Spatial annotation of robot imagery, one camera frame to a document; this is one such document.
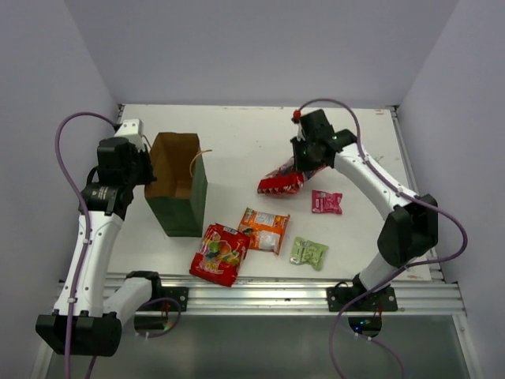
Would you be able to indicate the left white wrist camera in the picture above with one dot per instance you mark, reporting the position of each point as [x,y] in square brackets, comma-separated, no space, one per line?
[133,131]

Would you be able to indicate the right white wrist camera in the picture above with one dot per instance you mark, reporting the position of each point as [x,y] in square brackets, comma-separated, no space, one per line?
[301,121]

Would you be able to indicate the aluminium front rail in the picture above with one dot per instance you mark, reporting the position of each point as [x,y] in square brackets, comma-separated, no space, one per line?
[284,297]

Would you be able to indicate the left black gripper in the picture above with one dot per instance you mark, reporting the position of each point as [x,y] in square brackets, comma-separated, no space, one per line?
[144,156]

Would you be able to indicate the large red candy bag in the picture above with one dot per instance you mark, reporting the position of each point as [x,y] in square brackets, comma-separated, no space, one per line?
[285,179]

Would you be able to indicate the green paper bag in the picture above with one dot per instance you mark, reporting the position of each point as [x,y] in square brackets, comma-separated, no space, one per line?
[178,196]

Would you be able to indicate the pink candy packet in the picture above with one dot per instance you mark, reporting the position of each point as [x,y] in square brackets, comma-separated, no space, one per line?
[324,202]

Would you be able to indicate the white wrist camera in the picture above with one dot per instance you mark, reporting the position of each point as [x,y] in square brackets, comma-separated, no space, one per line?
[133,131]
[301,121]

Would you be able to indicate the red fruit gummy bag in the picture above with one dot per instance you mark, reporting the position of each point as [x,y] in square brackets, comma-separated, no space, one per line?
[221,252]

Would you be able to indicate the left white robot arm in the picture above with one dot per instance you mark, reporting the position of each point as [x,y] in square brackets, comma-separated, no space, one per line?
[83,322]

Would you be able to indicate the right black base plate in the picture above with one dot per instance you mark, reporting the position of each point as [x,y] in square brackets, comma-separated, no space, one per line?
[340,294]

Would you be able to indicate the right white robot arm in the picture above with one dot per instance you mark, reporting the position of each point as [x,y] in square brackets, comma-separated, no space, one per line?
[410,225]

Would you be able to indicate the orange snack packet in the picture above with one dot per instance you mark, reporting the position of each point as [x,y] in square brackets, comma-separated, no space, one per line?
[265,230]

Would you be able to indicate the green candy packet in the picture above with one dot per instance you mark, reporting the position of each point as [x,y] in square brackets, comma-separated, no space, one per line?
[306,252]

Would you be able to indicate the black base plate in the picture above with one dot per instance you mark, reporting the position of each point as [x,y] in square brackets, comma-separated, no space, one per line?
[340,294]
[171,299]

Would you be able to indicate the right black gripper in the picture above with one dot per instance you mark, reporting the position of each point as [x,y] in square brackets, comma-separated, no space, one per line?
[301,164]

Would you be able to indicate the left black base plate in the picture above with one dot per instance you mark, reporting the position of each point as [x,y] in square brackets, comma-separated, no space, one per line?
[171,299]

